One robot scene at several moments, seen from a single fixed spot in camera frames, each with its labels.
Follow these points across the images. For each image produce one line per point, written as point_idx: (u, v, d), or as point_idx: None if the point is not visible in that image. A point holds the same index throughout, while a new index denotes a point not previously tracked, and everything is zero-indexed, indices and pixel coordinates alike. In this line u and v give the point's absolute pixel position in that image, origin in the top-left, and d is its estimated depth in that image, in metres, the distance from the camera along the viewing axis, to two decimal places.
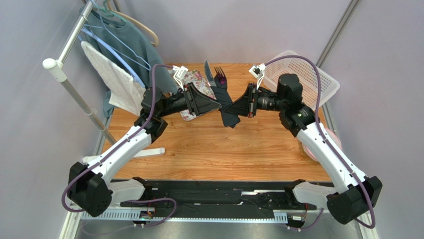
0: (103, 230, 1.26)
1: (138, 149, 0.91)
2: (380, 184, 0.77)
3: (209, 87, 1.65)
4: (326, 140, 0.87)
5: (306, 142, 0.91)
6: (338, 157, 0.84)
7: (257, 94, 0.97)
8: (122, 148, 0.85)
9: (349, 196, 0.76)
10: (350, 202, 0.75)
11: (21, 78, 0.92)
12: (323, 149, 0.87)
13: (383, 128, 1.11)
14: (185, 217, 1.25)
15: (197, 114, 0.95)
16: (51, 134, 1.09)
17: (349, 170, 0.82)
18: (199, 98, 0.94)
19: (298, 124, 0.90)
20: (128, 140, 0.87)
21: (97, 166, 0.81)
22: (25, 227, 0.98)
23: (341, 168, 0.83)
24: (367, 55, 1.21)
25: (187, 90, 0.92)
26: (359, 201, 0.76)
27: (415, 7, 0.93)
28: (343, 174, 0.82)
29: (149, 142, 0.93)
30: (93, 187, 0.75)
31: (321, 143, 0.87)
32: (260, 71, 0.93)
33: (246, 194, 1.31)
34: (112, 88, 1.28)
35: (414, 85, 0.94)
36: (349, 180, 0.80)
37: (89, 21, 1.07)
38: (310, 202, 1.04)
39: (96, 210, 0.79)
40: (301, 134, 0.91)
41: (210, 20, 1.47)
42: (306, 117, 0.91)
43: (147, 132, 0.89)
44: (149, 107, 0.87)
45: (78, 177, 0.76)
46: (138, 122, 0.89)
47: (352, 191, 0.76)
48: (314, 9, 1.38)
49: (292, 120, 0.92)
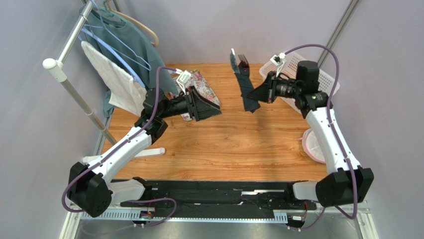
0: (103, 230, 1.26)
1: (139, 150, 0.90)
2: (372, 177, 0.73)
3: (209, 87, 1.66)
4: (332, 124, 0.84)
5: (313, 124, 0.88)
6: (338, 141, 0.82)
7: (275, 81, 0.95)
8: (122, 149, 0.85)
9: (336, 178, 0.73)
10: (335, 184, 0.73)
11: (21, 78, 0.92)
12: (326, 131, 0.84)
13: (383, 128, 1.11)
14: (186, 217, 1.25)
15: (196, 119, 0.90)
16: (52, 134, 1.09)
17: (345, 155, 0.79)
18: (200, 103, 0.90)
19: (310, 104, 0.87)
20: (129, 140, 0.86)
21: (97, 167, 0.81)
22: (25, 227, 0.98)
23: (336, 151, 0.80)
24: (367, 56, 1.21)
25: (189, 94, 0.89)
26: (345, 186, 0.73)
27: (415, 7, 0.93)
28: (337, 158, 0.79)
29: (149, 143, 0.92)
30: (93, 187, 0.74)
31: (326, 126, 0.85)
32: (280, 59, 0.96)
33: (246, 194, 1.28)
34: (113, 88, 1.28)
35: (414, 85, 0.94)
36: (341, 164, 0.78)
37: (89, 21, 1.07)
38: (308, 198, 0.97)
39: (96, 210, 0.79)
40: (312, 114, 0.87)
41: (210, 20, 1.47)
42: (319, 100, 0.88)
43: (147, 132, 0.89)
44: (151, 107, 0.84)
45: (79, 177, 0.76)
46: (138, 123, 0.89)
47: (341, 175, 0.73)
48: (314, 9, 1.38)
49: (305, 101, 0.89)
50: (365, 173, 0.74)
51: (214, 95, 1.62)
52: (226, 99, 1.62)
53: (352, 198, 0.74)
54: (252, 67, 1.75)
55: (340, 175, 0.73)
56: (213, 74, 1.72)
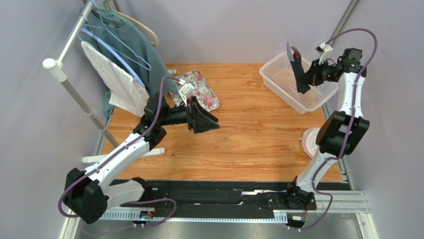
0: (103, 230, 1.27)
1: (136, 156, 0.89)
2: (367, 128, 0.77)
3: (209, 87, 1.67)
4: (355, 84, 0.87)
5: (342, 81, 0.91)
6: (354, 95, 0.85)
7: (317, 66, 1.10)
8: (119, 156, 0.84)
9: (335, 116, 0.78)
10: (332, 122, 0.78)
11: (21, 79, 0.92)
12: (347, 88, 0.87)
13: (382, 129, 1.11)
14: (185, 217, 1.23)
15: (195, 132, 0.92)
16: (51, 134, 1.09)
17: (353, 104, 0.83)
18: (200, 117, 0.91)
19: (346, 67, 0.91)
20: (126, 147, 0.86)
21: (94, 173, 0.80)
22: (25, 227, 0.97)
23: (347, 101, 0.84)
24: (367, 56, 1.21)
25: (190, 106, 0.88)
26: (339, 126, 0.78)
27: (415, 6, 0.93)
28: (344, 107, 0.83)
29: (147, 150, 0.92)
30: (89, 194, 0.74)
31: (349, 84, 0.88)
32: (322, 49, 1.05)
33: (246, 194, 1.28)
34: (112, 89, 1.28)
35: (414, 85, 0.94)
36: (345, 110, 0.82)
37: (89, 21, 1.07)
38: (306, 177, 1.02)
39: (91, 217, 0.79)
40: (345, 75, 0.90)
41: (210, 20, 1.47)
42: (352, 67, 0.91)
43: (146, 139, 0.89)
44: (152, 113, 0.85)
45: (75, 183, 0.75)
46: (136, 130, 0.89)
47: (341, 114, 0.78)
48: (314, 9, 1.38)
49: (343, 66, 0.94)
50: (363, 122, 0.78)
51: (215, 95, 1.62)
52: (226, 98, 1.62)
53: (342, 141, 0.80)
54: (252, 67, 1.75)
55: (341, 114, 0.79)
56: (213, 74, 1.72)
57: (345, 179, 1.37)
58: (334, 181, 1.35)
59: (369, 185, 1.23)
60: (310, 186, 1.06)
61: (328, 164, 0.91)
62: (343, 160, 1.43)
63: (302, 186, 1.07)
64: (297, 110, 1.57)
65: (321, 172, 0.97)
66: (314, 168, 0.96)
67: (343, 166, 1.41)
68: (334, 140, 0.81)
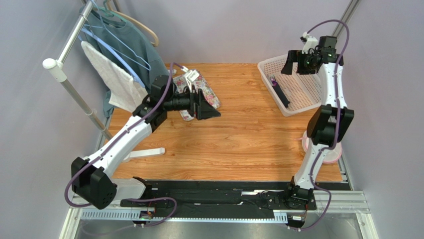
0: (103, 231, 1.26)
1: (138, 139, 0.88)
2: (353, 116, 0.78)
3: (209, 87, 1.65)
4: (336, 74, 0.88)
5: (322, 73, 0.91)
6: (335, 86, 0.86)
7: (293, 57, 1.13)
8: (122, 140, 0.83)
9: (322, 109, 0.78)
10: (319, 115, 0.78)
11: (20, 79, 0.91)
12: (328, 79, 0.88)
13: (380, 129, 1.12)
14: (185, 217, 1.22)
15: (198, 116, 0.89)
16: (51, 134, 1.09)
17: (336, 95, 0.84)
18: (203, 102, 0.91)
19: (324, 58, 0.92)
20: (128, 131, 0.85)
21: (98, 160, 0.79)
22: (24, 228, 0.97)
23: (330, 93, 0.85)
24: (367, 56, 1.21)
25: (194, 91, 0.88)
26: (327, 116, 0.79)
27: (414, 8, 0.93)
28: (329, 98, 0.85)
29: (148, 132, 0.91)
30: (96, 181, 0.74)
31: (330, 74, 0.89)
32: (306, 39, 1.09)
33: (246, 194, 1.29)
34: (112, 88, 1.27)
35: (414, 86, 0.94)
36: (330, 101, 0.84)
37: (89, 21, 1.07)
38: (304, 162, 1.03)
39: (103, 202, 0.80)
40: (323, 65, 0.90)
41: (209, 20, 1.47)
42: (333, 59, 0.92)
43: (147, 121, 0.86)
44: (158, 91, 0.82)
45: (80, 172, 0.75)
46: (137, 111, 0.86)
47: (327, 107, 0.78)
48: (313, 8, 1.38)
49: (320, 57, 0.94)
50: (348, 112, 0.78)
51: (214, 95, 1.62)
52: (225, 99, 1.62)
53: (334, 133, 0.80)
54: (252, 67, 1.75)
55: (326, 107, 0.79)
56: (212, 74, 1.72)
57: (345, 179, 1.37)
58: (334, 181, 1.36)
59: (368, 186, 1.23)
60: (309, 182, 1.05)
61: (322, 155, 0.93)
62: (343, 160, 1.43)
63: (301, 184, 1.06)
64: (280, 112, 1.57)
65: (318, 164, 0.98)
66: (311, 160, 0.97)
67: (343, 166, 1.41)
68: (325, 131, 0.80)
